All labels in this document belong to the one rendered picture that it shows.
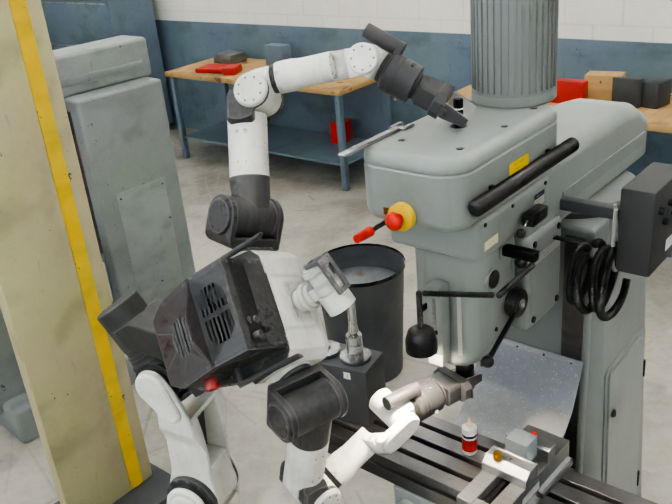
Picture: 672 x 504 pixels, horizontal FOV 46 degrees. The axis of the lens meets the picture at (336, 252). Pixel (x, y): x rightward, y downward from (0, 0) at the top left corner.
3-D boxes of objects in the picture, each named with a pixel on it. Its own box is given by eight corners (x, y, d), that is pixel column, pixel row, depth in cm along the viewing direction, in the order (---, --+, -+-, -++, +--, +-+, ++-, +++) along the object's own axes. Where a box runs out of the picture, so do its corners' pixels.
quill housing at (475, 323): (482, 380, 187) (481, 258, 173) (410, 355, 199) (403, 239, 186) (521, 343, 200) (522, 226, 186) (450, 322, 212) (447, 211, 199)
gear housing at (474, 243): (480, 266, 170) (480, 222, 166) (388, 243, 185) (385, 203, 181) (551, 212, 193) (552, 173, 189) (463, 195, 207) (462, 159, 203)
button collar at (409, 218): (411, 234, 164) (410, 207, 161) (388, 228, 167) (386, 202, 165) (417, 230, 165) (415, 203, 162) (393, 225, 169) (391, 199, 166)
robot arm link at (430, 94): (440, 114, 182) (395, 88, 182) (460, 77, 177) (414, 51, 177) (429, 130, 171) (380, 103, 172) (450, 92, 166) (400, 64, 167)
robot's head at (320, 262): (316, 306, 170) (337, 298, 164) (293, 274, 168) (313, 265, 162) (333, 289, 173) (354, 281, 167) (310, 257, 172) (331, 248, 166)
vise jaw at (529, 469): (526, 489, 192) (526, 476, 190) (481, 469, 200) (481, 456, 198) (538, 475, 196) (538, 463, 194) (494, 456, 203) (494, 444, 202)
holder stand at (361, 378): (370, 427, 230) (364, 369, 222) (304, 411, 240) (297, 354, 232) (387, 404, 239) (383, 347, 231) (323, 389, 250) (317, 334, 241)
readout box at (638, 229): (653, 280, 181) (661, 194, 172) (614, 271, 187) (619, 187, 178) (683, 247, 195) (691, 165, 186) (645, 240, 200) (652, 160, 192)
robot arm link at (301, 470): (299, 531, 178) (309, 463, 166) (267, 491, 186) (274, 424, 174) (340, 508, 185) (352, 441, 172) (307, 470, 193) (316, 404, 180)
